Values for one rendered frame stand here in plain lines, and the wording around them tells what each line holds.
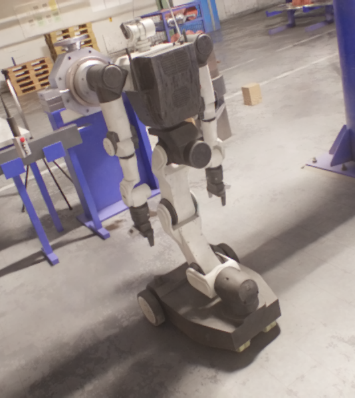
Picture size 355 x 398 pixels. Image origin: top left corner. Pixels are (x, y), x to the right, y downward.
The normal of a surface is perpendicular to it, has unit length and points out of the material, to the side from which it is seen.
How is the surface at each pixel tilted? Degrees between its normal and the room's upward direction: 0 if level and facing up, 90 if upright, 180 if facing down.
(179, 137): 45
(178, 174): 100
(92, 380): 0
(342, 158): 90
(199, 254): 60
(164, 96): 105
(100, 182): 90
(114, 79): 90
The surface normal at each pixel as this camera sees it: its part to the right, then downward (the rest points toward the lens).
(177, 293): -0.24, -0.88
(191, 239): 0.36, -0.25
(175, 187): 0.59, 0.36
